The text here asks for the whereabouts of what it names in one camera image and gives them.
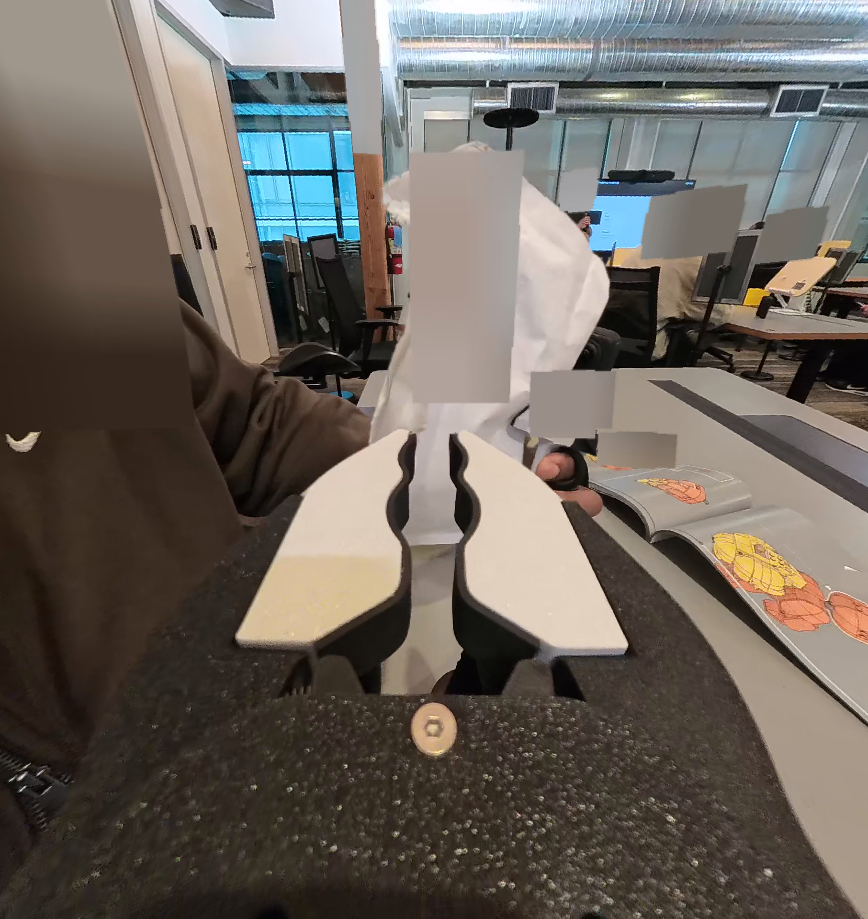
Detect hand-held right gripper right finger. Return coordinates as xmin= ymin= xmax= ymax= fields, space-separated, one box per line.
xmin=448 ymin=431 xmax=629 ymax=660

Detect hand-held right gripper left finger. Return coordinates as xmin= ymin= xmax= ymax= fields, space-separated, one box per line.
xmin=235 ymin=429 xmax=417 ymax=651

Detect white circle-print paper bag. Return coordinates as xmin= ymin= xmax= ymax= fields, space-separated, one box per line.
xmin=369 ymin=140 xmax=612 ymax=547

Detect person's left forearm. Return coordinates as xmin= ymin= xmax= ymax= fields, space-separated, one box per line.
xmin=179 ymin=298 xmax=373 ymax=518

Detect grey desk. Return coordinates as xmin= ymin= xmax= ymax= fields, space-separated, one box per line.
xmin=358 ymin=366 xmax=868 ymax=919

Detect person's left hand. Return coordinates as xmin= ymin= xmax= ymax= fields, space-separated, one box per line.
xmin=534 ymin=452 xmax=604 ymax=519

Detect open grey instruction booklet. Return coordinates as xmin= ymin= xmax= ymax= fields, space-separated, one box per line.
xmin=588 ymin=463 xmax=868 ymax=745

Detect black office chair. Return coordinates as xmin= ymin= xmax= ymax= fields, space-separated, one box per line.
xmin=597 ymin=266 xmax=662 ymax=370
xmin=274 ymin=253 xmax=404 ymax=397

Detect grey monitor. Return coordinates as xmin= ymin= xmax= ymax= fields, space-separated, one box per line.
xmin=694 ymin=230 xmax=759 ymax=303

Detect person's brown jacket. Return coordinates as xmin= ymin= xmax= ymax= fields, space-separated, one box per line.
xmin=0 ymin=298 xmax=302 ymax=919

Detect wooden-edged office table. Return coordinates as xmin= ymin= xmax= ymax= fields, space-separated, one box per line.
xmin=721 ymin=309 xmax=868 ymax=404

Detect tan tilted board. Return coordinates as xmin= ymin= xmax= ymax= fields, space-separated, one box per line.
xmin=764 ymin=256 xmax=837 ymax=297

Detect wooden pillar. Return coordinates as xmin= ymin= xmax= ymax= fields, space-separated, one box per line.
xmin=352 ymin=152 xmax=393 ymax=338

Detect black ceiling lamp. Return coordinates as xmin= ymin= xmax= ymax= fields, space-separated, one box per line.
xmin=493 ymin=108 xmax=540 ymax=152

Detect glass window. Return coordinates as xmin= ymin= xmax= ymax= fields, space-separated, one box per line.
xmin=234 ymin=72 xmax=356 ymax=245

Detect white door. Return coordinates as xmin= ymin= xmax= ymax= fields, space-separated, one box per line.
xmin=154 ymin=0 xmax=277 ymax=363

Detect lit wall screen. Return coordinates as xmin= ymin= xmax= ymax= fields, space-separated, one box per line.
xmin=595 ymin=170 xmax=697 ymax=254

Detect metal ventilation duct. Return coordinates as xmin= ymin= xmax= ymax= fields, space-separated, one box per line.
xmin=391 ymin=0 xmax=868 ymax=122

